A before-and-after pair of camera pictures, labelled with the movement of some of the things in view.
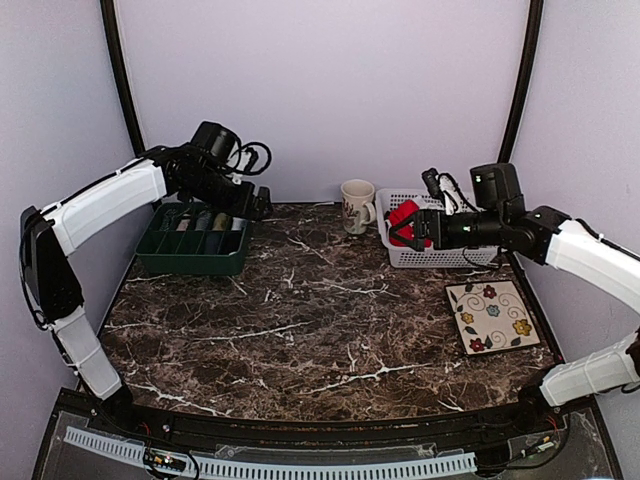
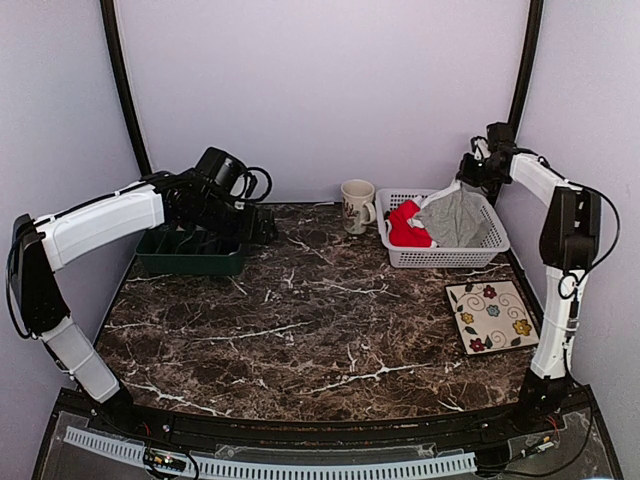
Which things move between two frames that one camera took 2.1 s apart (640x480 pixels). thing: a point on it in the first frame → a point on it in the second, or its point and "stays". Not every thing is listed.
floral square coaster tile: (491, 316) stays
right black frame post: (526, 79) stays
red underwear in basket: (402, 211) stays
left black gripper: (241, 207) → (246, 230)
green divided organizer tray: (180, 240) stays
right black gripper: (423, 225) → (466, 174)
